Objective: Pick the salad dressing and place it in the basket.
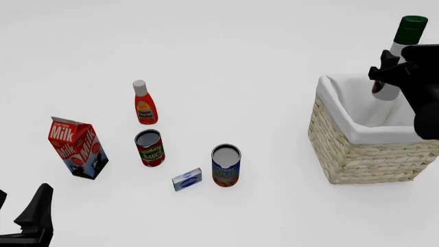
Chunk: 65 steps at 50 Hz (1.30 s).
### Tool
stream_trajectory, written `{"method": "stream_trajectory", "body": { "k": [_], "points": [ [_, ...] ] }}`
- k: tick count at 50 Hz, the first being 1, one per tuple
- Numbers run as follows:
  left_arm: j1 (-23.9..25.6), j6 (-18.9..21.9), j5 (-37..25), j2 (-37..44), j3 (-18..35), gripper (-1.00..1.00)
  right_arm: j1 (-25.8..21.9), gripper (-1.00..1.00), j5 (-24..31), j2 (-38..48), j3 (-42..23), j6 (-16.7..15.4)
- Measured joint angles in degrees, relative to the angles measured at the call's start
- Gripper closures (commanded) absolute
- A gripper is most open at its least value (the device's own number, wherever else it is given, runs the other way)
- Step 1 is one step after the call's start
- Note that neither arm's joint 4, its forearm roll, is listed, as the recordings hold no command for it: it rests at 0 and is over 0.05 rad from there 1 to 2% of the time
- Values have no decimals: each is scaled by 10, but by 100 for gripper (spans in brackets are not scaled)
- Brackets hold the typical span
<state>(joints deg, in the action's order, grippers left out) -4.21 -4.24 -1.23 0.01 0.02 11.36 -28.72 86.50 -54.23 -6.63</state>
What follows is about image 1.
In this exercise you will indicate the red ketchup bottle white cap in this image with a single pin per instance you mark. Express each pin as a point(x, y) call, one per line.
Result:
point(145, 108)

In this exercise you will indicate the woven wicker basket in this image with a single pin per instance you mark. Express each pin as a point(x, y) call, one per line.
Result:
point(363, 162)

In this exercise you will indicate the red tomato sauce can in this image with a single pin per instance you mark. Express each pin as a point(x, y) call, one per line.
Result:
point(151, 151)

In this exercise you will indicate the salad dressing bottle green cap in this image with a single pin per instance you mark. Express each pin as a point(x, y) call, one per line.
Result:
point(409, 29)

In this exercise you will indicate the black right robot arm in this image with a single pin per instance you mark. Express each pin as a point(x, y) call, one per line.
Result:
point(425, 85)

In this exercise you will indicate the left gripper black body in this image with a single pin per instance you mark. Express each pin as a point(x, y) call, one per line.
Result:
point(27, 240)

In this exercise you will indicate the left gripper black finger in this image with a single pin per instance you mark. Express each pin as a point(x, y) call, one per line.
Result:
point(2, 198)
point(37, 213)

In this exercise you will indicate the white cloth basket liner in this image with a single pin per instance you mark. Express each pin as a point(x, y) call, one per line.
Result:
point(346, 97)

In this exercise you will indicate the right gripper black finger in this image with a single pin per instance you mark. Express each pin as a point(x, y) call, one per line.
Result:
point(389, 59)
point(391, 73)

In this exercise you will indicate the red white milk carton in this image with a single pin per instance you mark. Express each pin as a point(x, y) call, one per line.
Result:
point(73, 151)

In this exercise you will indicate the small blue white box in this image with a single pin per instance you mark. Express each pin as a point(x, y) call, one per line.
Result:
point(187, 179)

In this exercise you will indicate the blue orange soup can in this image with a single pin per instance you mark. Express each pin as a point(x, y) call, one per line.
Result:
point(225, 169)

